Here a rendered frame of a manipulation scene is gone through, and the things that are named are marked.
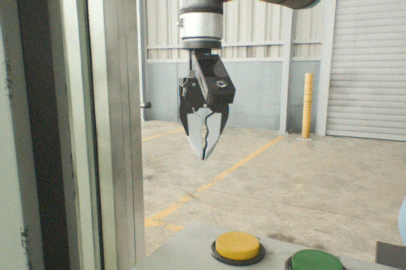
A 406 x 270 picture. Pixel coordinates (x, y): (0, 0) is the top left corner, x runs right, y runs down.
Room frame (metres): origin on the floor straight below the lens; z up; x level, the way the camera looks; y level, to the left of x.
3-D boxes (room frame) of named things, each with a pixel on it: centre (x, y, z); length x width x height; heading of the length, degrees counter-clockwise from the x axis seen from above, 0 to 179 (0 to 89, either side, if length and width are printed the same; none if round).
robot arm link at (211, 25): (0.62, 0.00, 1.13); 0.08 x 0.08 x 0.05
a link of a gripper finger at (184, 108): (0.60, 0.02, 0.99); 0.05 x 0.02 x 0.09; 101
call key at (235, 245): (0.29, -0.03, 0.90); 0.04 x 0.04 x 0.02
